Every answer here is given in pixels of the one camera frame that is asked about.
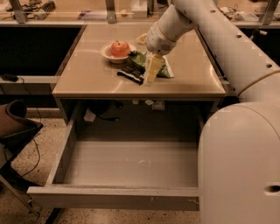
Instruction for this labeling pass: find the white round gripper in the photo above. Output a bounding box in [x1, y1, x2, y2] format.
[136, 23, 177, 86]

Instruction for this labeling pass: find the black rxbar chocolate bar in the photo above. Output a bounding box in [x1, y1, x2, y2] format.
[116, 66, 144, 85]

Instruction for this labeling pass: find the white ceramic bowl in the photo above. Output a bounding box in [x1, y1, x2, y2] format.
[101, 40, 136, 64]

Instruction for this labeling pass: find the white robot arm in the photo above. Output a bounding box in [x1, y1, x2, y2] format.
[144, 0, 280, 224]

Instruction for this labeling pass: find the open grey top drawer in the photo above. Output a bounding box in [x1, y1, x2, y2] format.
[28, 105, 200, 211]

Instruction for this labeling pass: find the green chip bag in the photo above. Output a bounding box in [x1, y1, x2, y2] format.
[128, 50, 174, 79]

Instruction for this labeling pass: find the red apple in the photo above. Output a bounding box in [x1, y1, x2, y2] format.
[110, 40, 130, 58]

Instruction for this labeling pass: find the beige cabinet counter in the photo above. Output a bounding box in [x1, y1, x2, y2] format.
[52, 22, 226, 121]

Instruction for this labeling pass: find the white box on desk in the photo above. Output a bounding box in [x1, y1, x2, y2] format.
[130, 0, 147, 18]

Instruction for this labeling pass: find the black device on ledge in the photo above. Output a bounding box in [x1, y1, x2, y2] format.
[0, 73, 18, 82]

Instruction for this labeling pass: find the dark office chair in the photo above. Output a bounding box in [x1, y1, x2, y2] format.
[0, 100, 43, 218]

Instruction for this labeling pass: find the black cable on floor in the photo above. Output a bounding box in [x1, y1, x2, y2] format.
[17, 77, 43, 179]

